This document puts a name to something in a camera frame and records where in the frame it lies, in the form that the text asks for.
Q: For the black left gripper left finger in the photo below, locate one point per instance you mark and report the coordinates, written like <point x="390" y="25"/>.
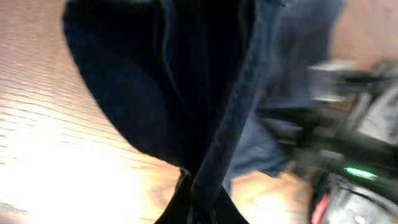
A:
<point x="180" y="208"/>

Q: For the dark blue denim shorts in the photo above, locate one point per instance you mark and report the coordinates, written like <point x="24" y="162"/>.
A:
<point x="182" y="80"/>

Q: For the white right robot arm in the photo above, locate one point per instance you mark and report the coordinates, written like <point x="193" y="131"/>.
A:
<point x="352" y="132"/>

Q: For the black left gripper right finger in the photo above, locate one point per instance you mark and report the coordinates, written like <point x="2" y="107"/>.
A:
<point x="225" y="210"/>

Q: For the grey shirt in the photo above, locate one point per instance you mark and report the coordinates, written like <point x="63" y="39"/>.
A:
<point x="350" y="203"/>

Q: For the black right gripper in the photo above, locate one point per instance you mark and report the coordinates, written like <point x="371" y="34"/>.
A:
<point x="294" y="128"/>

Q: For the coral red garment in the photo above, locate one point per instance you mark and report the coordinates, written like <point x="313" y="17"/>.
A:
<point x="320" y="209"/>

